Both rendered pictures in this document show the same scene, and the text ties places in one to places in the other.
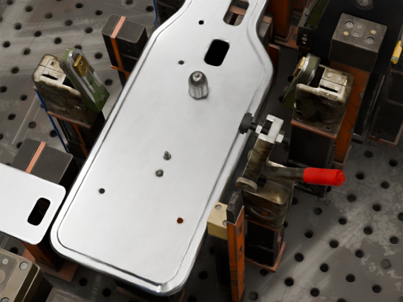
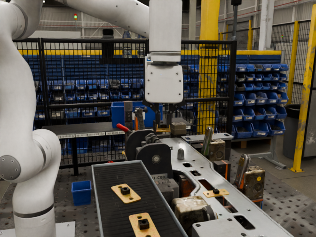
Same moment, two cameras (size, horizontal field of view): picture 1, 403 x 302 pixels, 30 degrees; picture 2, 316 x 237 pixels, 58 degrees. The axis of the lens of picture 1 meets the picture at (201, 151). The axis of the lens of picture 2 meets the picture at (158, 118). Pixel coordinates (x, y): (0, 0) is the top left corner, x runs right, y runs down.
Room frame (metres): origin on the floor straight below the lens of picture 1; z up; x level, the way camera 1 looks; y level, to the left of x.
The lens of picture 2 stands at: (1.38, -0.93, 1.46)
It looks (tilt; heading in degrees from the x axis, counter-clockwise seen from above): 13 degrees down; 135
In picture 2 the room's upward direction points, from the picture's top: straight up
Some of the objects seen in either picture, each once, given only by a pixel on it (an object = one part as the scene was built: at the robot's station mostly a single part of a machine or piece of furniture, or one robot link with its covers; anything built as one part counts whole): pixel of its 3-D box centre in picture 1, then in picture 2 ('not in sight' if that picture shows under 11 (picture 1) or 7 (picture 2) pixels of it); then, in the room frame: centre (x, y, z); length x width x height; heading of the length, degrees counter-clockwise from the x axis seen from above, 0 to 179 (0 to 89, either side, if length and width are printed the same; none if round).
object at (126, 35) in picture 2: not in sight; (126, 42); (-0.12, 0.28, 1.53); 0.06 x 0.06 x 0.20
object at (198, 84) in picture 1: (198, 84); (180, 154); (0.60, -0.01, 1.02); 0.03 x 0.03 x 0.07
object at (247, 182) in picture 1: (246, 184); not in sight; (0.40, -0.06, 1.06); 0.03 x 0.01 x 0.03; 61
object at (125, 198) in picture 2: not in sight; (125, 191); (0.93, -0.58, 1.17); 0.08 x 0.04 x 0.01; 165
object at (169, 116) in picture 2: not in sight; (172, 115); (0.86, -0.36, 1.29); 0.03 x 0.03 x 0.07; 43
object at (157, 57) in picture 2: not in sight; (163, 57); (0.84, -0.37, 1.45); 0.09 x 0.08 x 0.03; 43
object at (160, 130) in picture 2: not in sight; (163, 126); (0.85, -0.38, 1.26); 0.08 x 0.04 x 0.01; 133
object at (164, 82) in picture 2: not in sight; (164, 81); (0.85, -0.37, 1.39); 0.10 x 0.07 x 0.11; 43
